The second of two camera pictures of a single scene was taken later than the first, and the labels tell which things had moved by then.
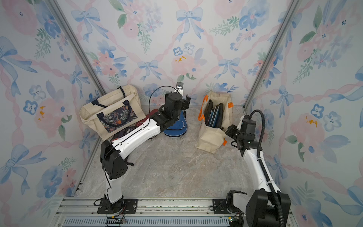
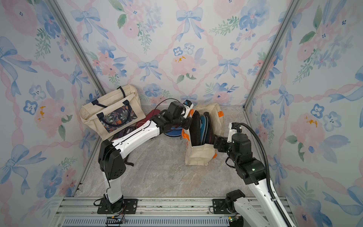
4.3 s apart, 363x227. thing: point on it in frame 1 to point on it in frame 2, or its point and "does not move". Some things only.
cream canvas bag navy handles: (116, 111) does not move
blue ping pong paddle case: (178, 128) does not move
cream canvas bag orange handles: (209, 138) to (202, 155)
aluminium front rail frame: (152, 212) does not move
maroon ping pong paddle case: (150, 114) does not move
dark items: (213, 114) to (201, 129)
